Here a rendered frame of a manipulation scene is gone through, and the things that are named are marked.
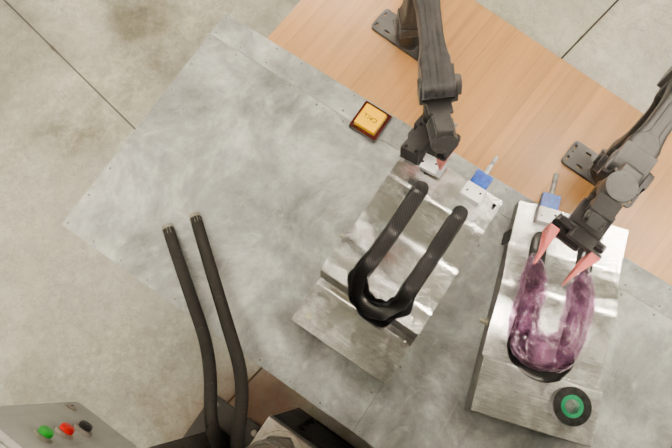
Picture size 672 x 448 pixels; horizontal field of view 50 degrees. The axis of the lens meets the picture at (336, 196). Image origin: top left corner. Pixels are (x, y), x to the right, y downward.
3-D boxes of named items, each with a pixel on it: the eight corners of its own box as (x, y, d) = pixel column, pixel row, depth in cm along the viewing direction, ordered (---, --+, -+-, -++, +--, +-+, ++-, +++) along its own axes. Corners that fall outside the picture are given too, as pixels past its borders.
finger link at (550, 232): (560, 278, 129) (590, 237, 130) (527, 253, 130) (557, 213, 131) (551, 282, 135) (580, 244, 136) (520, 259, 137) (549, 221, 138)
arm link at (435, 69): (463, 93, 142) (445, -60, 141) (418, 99, 142) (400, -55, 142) (454, 100, 154) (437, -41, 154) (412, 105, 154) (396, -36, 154)
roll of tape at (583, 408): (594, 402, 153) (599, 403, 149) (573, 433, 151) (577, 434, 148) (562, 378, 154) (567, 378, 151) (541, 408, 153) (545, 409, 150)
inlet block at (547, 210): (543, 174, 175) (548, 167, 169) (563, 179, 174) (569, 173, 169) (531, 224, 172) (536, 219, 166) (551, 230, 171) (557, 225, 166)
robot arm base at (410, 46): (433, 57, 178) (450, 37, 180) (370, 13, 182) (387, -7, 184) (430, 70, 186) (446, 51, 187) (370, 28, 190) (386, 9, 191)
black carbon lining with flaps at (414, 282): (416, 179, 171) (419, 167, 162) (474, 215, 169) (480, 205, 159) (334, 300, 165) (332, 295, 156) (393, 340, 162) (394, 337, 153)
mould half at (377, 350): (407, 155, 180) (410, 137, 167) (496, 210, 176) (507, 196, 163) (293, 321, 171) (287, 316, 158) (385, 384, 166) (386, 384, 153)
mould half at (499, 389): (515, 205, 176) (524, 193, 165) (621, 234, 173) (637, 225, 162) (463, 408, 164) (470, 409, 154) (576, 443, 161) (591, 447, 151)
